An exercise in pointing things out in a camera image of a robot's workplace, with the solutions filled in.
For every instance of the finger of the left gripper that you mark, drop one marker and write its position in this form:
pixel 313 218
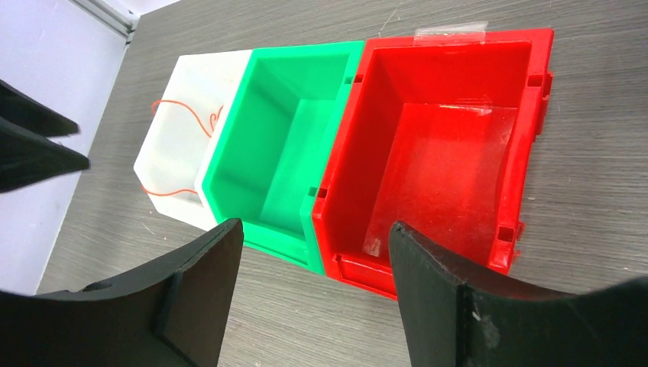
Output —
pixel 22 110
pixel 28 158

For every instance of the green plastic bin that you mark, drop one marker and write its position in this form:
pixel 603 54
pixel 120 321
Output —
pixel 267 164

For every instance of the red plastic bin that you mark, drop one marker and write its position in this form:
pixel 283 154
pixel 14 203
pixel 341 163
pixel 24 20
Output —
pixel 437 133

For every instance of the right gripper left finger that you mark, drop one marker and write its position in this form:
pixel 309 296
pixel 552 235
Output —
pixel 170 311

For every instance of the white plastic bin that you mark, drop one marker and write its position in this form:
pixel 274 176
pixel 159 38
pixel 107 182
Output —
pixel 186 126

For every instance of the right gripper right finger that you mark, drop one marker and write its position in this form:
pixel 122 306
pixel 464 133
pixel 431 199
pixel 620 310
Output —
pixel 456 312

